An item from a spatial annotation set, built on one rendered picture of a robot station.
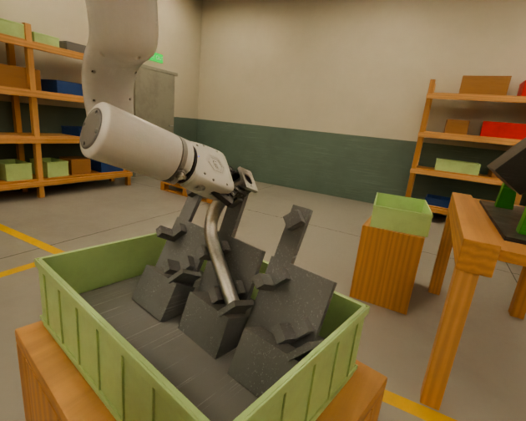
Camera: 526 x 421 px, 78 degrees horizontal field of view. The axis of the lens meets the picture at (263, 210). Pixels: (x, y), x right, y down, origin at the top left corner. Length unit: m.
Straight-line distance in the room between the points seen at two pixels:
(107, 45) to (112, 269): 0.61
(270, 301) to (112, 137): 0.42
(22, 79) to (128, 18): 4.88
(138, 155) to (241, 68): 7.28
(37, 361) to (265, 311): 0.47
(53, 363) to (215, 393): 0.36
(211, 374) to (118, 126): 0.45
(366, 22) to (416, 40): 0.94
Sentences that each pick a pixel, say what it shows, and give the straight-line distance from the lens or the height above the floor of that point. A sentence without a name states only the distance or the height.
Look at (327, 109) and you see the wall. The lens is 6.80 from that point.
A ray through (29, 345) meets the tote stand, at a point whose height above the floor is 0.79.
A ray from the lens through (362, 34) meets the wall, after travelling 6.88.
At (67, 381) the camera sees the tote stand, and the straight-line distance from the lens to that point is 0.79.
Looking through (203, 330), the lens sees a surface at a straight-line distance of 0.72.
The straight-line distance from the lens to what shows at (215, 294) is 0.69.
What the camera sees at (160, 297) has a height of 0.89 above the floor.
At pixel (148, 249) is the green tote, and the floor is 0.92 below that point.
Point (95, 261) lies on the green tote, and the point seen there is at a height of 0.92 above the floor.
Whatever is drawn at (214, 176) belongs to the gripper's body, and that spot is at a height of 1.20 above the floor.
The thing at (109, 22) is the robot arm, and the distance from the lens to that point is 0.50.
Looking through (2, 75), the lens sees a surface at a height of 1.55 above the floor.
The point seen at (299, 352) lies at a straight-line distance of 0.58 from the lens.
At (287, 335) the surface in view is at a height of 0.95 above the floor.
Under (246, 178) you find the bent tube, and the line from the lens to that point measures 0.72.
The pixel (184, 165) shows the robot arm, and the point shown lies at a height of 1.22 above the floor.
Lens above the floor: 1.30
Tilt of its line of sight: 15 degrees down
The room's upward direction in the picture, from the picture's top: 6 degrees clockwise
